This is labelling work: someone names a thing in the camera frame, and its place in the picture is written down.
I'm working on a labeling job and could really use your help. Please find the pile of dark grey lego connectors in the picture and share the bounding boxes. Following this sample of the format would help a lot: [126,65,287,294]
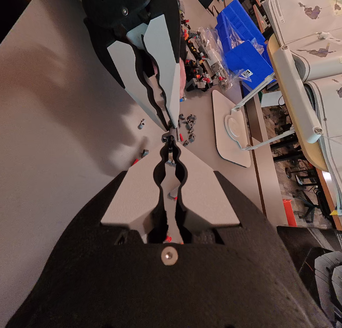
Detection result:
[178,114,198,147]

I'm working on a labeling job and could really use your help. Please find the open instruction book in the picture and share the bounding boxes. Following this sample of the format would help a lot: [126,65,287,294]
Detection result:
[260,0,342,216]

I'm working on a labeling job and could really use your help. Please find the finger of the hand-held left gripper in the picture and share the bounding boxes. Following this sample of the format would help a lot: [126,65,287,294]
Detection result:
[142,15,181,129]
[107,41,170,132]

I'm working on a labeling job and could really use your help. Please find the black office chair base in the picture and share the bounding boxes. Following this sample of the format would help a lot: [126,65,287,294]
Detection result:
[284,157,325,223]

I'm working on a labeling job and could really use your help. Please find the partly built lego car model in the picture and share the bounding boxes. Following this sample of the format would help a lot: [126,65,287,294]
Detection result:
[180,11,227,92]

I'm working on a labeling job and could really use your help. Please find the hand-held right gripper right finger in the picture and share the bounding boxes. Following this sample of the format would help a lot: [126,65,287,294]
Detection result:
[172,143,240,243]

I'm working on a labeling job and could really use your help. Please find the blue plastic bin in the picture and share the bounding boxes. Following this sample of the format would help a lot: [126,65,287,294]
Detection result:
[216,0,266,56]

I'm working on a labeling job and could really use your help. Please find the dark cardboard set box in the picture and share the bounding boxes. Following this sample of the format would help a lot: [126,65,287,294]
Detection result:
[276,225,342,328]

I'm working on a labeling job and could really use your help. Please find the red storage bin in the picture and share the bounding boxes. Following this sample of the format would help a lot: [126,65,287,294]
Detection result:
[283,199,296,226]

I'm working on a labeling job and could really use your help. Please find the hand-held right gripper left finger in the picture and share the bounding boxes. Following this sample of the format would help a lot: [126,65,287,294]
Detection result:
[101,144,167,243]

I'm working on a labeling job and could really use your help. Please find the small black lego pin connector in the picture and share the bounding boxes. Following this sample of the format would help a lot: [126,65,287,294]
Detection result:
[161,134,175,157]

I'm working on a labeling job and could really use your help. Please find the plastic bag of lego parts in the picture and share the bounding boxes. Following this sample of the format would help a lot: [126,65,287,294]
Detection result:
[199,27,268,91]

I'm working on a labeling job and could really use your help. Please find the person's left hand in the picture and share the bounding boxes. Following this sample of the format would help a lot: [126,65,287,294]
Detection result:
[180,58,187,97]

